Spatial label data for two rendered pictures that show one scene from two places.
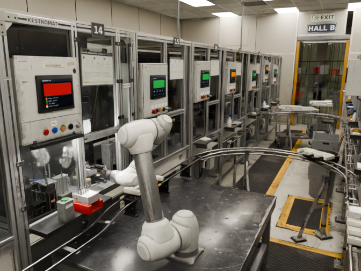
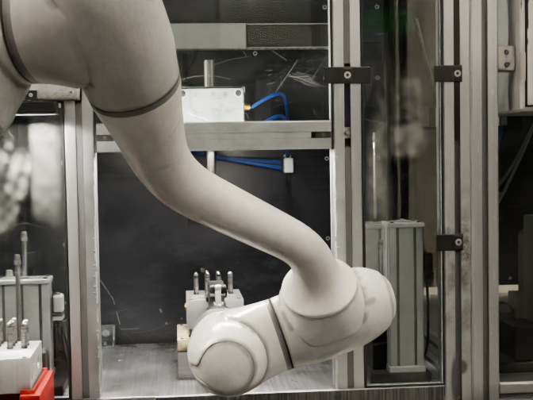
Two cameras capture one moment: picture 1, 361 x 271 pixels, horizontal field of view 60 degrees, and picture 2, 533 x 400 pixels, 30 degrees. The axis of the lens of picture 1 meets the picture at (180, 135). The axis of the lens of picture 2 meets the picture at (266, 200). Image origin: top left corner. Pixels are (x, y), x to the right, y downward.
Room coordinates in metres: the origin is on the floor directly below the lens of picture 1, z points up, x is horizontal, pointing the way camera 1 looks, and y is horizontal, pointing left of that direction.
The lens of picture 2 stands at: (1.37, -0.80, 1.29)
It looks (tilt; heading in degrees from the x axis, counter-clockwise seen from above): 3 degrees down; 58
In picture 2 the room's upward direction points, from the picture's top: 1 degrees counter-clockwise
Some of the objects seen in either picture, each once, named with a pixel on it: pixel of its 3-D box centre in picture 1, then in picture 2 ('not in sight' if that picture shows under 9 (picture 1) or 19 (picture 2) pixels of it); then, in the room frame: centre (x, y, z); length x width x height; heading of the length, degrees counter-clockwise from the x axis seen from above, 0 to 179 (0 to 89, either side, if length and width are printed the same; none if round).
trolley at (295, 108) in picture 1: (296, 125); not in sight; (6.82, -2.60, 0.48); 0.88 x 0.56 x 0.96; 81
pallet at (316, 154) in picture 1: (315, 155); not in sight; (3.22, -1.46, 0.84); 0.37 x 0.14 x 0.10; 31
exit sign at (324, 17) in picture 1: (322, 17); not in sight; (9.10, -3.92, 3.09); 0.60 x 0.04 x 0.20; 63
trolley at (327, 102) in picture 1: (319, 118); not in sight; (7.78, -3.54, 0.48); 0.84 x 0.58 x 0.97; 161
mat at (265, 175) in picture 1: (278, 155); not in sight; (6.08, -1.99, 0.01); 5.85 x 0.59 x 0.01; 153
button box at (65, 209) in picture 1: (64, 208); not in sight; (1.66, 0.67, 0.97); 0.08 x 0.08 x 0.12; 63
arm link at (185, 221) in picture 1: (183, 229); not in sight; (1.65, -0.02, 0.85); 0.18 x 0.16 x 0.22; 134
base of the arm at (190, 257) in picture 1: (186, 248); not in sight; (1.68, -0.04, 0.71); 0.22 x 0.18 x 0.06; 153
